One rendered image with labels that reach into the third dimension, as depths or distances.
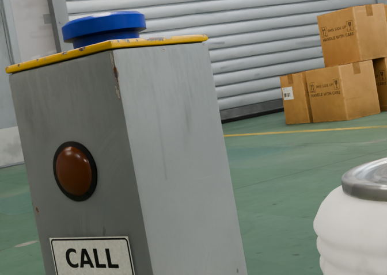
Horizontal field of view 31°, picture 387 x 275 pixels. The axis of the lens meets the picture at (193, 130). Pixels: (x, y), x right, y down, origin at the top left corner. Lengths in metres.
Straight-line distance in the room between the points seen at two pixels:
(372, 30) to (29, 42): 2.45
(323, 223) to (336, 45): 3.84
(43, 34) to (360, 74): 2.39
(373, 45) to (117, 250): 3.71
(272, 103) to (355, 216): 5.77
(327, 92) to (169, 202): 3.62
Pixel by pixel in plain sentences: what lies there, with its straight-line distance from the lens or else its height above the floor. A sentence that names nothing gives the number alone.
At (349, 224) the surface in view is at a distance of 0.19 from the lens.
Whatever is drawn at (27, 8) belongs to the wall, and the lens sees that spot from 5.21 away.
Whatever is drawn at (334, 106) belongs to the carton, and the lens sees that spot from 3.88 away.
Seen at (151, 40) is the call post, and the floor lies 0.31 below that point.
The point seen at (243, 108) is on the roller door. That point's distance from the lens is 5.79.
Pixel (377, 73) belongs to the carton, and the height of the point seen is 0.21.
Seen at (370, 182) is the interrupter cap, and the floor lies 0.25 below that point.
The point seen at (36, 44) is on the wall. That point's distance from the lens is 5.18.
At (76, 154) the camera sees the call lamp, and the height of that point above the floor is 0.27.
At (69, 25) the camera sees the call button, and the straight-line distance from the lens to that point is 0.33.
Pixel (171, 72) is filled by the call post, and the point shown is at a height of 0.30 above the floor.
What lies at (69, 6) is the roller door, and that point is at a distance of 5.23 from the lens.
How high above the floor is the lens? 0.29
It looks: 3 degrees down
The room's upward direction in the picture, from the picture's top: 10 degrees counter-clockwise
